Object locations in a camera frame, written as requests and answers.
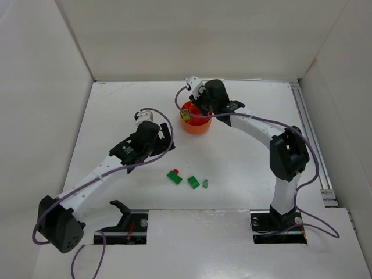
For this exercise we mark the green long lego brick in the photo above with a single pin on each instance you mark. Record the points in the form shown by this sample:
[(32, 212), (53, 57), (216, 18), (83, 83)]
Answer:
[(174, 177)]

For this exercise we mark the lime long lego brick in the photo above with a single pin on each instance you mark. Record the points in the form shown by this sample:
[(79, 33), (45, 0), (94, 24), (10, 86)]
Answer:
[(185, 117)]

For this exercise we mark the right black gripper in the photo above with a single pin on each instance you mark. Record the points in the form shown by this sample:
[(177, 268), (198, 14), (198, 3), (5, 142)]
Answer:
[(203, 106)]

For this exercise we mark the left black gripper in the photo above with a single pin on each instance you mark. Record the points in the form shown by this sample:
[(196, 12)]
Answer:
[(162, 139)]

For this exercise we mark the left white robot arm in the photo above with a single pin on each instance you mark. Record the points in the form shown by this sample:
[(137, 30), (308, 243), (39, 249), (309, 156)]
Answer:
[(62, 220)]

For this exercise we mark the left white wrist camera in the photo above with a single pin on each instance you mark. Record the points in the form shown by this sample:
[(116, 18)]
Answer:
[(142, 116)]

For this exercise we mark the aluminium rail right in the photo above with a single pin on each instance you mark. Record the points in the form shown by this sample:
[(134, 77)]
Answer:
[(327, 192)]

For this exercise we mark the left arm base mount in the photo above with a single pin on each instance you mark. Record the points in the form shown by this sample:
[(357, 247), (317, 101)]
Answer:
[(131, 229)]

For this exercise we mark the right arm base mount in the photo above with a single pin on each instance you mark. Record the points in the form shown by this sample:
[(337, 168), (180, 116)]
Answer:
[(272, 228)]

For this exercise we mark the green square lego brick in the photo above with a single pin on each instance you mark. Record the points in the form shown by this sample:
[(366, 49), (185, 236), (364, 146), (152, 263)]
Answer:
[(193, 182)]

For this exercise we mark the small green sloped lego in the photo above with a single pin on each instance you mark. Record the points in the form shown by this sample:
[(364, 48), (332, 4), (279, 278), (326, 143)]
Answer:
[(205, 184)]

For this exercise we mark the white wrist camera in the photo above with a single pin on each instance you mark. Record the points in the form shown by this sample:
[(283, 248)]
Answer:
[(195, 86), (142, 116)]

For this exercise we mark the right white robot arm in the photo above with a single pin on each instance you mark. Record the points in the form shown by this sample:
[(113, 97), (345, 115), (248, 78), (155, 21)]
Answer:
[(288, 155)]

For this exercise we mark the orange round divided container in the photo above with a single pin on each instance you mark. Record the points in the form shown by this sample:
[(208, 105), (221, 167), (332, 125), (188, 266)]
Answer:
[(194, 125)]

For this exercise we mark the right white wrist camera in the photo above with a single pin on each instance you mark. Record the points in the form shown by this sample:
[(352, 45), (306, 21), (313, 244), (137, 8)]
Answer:
[(195, 86)]

